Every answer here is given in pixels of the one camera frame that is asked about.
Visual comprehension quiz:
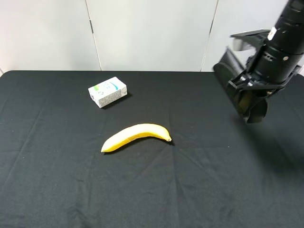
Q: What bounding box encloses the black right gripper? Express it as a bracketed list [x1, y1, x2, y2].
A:
[227, 45, 303, 124]

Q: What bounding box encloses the black leather glasses case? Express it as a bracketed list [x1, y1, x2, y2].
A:
[213, 47, 245, 116]

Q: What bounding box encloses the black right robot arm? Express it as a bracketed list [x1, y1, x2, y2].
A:
[227, 0, 304, 124]

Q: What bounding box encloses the black tablecloth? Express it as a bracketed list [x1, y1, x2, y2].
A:
[0, 71, 304, 228]

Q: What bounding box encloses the yellow banana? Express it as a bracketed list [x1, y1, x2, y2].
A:
[101, 123, 172, 153]

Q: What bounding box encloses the white milk carton box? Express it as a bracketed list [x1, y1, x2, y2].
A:
[88, 77, 128, 108]

